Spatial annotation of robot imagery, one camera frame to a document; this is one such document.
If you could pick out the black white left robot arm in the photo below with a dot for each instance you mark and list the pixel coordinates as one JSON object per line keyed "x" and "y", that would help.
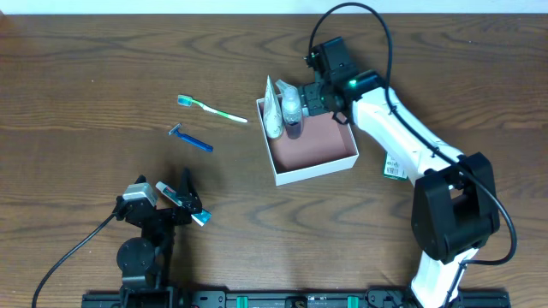
{"x": 145, "y": 260}

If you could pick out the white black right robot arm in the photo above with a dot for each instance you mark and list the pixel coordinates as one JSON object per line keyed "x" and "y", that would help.
{"x": 455, "y": 208}

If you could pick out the white squeeze tube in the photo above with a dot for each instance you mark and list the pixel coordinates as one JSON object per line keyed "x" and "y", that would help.
{"x": 272, "y": 114}

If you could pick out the green white toothbrush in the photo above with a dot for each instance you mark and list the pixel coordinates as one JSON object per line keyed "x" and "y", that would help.
{"x": 185, "y": 100}

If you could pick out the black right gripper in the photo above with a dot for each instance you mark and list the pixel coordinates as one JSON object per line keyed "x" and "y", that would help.
{"x": 312, "y": 99}

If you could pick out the blue disposable razor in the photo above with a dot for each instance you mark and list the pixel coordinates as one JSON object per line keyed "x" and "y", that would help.
{"x": 189, "y": 139}

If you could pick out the green white soap box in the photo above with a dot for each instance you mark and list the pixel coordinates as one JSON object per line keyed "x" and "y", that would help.
{"x": 393, "y": 169}

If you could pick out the white cardboard box pink interior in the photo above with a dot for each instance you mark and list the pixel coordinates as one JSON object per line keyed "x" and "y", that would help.
{"x": 324, "y": 147}

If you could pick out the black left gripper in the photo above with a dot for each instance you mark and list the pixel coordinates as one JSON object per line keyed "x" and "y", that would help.
{"x": 160, "y": 214}

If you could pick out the small teal white toothpaste tube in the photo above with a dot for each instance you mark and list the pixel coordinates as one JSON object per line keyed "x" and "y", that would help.
{"x": 201, "y": 218}

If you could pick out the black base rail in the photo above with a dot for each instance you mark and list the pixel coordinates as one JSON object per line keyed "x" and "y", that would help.
{"x": 373, "y": 298}

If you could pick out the clear bottle dark blue cap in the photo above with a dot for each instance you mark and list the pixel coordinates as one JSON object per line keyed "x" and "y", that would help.
{"x": 291, "y": 109}

